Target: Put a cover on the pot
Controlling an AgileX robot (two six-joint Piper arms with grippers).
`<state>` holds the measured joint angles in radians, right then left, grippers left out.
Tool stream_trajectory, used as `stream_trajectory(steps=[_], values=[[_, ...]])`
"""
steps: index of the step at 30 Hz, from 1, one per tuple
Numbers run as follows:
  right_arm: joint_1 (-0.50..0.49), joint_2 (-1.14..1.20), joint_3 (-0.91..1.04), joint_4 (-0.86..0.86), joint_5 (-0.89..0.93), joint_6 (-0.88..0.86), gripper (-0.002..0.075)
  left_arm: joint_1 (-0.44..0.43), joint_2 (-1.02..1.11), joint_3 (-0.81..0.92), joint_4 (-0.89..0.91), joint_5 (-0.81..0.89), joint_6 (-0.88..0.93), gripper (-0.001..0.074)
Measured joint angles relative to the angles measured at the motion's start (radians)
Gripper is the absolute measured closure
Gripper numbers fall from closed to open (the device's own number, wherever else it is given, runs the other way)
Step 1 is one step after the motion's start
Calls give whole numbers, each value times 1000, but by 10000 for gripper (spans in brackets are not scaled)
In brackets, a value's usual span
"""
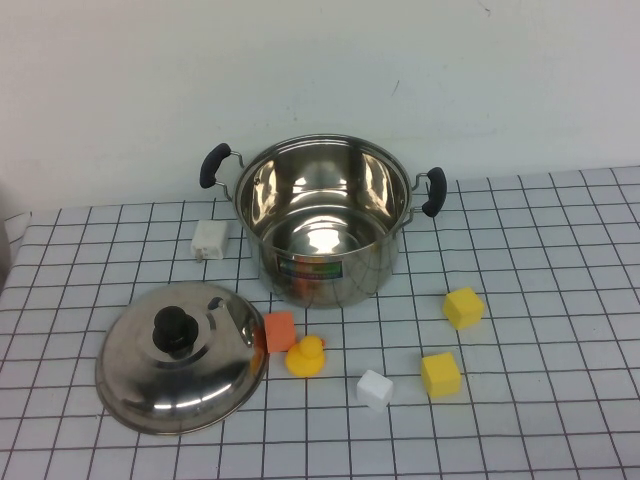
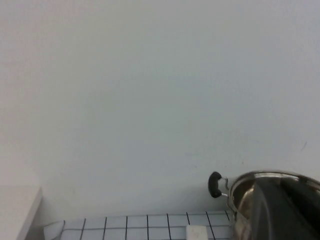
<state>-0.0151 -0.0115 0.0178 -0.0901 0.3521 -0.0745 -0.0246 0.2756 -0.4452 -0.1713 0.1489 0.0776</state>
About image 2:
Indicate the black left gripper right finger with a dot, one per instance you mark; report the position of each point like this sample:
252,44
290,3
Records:
310,210

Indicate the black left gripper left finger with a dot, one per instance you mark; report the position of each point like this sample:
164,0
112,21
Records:
272,215

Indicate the stainless steel cooking pot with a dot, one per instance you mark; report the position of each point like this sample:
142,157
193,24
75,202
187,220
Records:
243,200

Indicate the white plug charger adapter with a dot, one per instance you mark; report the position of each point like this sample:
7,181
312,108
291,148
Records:
196,233

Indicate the white black grid tablecloth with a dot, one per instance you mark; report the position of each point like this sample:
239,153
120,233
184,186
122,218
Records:
125,230

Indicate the white side cabinet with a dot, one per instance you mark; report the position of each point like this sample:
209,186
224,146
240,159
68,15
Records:
15,212

